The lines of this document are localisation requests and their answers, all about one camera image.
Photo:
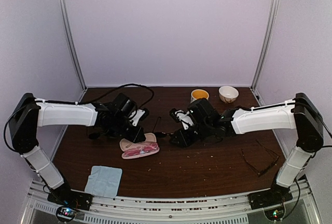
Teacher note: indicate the front aluminium rail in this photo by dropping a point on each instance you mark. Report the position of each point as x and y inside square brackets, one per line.
[234, 208]

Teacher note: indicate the thin black frame glasses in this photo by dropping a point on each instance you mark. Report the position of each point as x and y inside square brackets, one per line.
[95, 135]

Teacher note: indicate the right aluminium frame post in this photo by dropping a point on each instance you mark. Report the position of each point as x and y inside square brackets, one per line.
[273, 12]

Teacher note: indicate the white ceramic bowl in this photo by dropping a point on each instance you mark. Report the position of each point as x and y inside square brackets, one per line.
[228, 94]

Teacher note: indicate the aluminium frame post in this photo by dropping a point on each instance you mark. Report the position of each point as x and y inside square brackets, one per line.
[71, 45]
[273, 12]

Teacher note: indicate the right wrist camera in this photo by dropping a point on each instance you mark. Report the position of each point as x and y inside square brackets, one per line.
[182, 117]

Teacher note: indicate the left blue cleaning cloth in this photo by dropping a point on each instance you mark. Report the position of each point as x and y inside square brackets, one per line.
[103, 181]

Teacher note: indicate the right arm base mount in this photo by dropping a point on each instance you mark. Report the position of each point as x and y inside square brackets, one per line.
[272, 201]

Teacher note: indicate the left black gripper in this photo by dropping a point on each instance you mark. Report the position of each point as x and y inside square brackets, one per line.
[134, 138]

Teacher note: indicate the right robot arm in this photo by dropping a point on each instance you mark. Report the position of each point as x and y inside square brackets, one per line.
[202, 120]

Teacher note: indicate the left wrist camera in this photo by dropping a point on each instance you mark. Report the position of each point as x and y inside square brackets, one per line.
[138, 115]

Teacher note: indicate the left aluminium frame post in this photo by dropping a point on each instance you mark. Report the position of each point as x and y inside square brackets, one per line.
[71, 45]

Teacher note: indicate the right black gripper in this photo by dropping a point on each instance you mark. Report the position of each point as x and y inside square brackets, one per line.
[184, 141]

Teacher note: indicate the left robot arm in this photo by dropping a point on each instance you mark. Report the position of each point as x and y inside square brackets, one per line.
[33, 116]

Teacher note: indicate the pink frame glasses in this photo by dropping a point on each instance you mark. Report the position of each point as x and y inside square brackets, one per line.
[141, 150]

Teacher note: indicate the pink glasses case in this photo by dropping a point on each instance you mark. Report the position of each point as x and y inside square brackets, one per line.
[126, 144]

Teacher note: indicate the patterned mug yellow inside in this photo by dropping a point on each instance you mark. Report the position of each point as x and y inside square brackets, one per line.
[199, 94]

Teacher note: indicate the tortoise frame glasses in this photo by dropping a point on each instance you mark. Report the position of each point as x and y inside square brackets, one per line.
[263, 161]

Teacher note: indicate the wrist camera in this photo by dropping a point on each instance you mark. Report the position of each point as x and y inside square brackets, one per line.
[138, 115]
[182, 117]

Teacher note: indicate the black sunglasses dark lenses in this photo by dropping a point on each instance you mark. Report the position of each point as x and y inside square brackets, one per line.
[160, 134]

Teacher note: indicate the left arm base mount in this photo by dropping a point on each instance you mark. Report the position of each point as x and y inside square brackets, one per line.
[71, 203]

